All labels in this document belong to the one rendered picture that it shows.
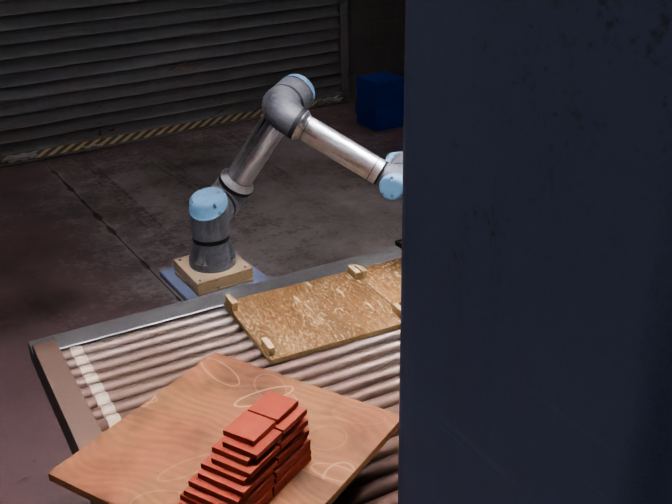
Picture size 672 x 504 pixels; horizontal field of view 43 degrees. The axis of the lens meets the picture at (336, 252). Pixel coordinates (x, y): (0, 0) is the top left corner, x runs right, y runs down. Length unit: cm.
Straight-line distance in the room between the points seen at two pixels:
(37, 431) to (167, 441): 198
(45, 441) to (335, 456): 211
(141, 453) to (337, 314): 82
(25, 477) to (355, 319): 162
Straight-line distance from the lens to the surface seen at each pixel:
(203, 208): 261
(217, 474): 156
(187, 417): 184
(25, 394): 397
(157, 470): 172
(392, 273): 260
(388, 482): 184
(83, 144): 697
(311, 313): 239
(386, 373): 216
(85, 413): 207
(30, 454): 361
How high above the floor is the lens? 211
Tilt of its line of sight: 25 degrees down
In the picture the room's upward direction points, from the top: 1 degrees counter-clockwise
